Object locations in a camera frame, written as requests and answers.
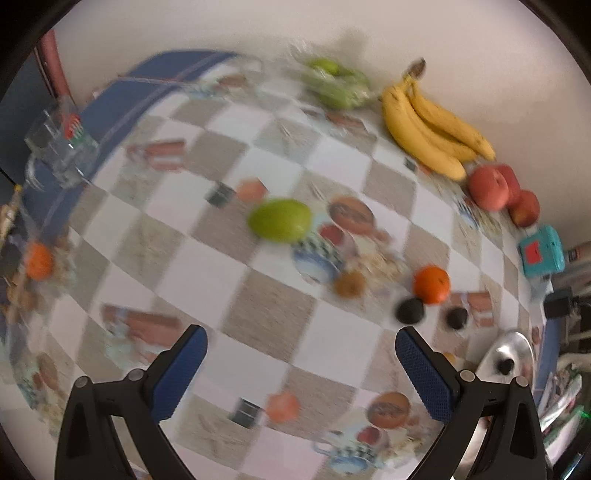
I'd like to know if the clear glass mug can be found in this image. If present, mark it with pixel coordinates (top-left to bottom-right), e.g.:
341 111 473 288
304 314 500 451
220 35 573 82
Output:
23 99 100 190

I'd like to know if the black power adapter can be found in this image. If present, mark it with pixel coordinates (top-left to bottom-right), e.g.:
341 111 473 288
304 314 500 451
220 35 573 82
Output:
543 288 578 319

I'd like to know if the yellow banana bunch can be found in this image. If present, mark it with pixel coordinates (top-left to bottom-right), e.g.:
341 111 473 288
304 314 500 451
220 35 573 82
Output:
381 58 497 182

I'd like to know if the red apple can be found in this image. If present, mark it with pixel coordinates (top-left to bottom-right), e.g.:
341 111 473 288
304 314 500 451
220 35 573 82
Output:
496 164 522 204
469 165 510 212
508 190 541 228

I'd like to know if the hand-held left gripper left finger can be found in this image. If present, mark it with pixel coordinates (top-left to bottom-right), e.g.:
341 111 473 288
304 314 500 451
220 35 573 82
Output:
54 324 208 480

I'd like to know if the teal plastic box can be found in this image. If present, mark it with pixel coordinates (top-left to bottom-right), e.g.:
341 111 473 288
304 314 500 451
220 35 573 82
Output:
517 224 566 278

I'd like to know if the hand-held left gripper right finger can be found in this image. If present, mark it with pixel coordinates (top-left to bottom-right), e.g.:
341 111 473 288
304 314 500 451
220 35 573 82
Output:
394 325 548 480

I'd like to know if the dark blue cabinet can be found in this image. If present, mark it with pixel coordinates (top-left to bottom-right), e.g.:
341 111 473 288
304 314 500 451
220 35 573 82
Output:
0 60 47 185

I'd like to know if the pink tube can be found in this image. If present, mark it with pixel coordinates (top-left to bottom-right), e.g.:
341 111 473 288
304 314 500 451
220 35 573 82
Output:
39 32 70 100

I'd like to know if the pile of green jujubes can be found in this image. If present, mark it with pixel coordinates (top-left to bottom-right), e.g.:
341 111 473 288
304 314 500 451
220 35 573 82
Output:
302 58 372 110

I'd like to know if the checkered printed tablecloth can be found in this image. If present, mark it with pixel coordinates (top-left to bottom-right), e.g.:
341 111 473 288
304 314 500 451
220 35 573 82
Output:
0 48 555 480

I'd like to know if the small brown kiwi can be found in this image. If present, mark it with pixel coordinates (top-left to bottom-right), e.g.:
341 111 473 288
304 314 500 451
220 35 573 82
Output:
333 270 366 298

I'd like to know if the clear plastic box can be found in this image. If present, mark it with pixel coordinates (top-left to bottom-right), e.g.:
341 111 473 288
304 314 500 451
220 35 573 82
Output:
0 185 65 324

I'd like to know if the clear plastic container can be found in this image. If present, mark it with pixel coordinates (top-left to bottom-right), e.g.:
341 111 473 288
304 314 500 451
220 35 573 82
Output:
286 41 377 112

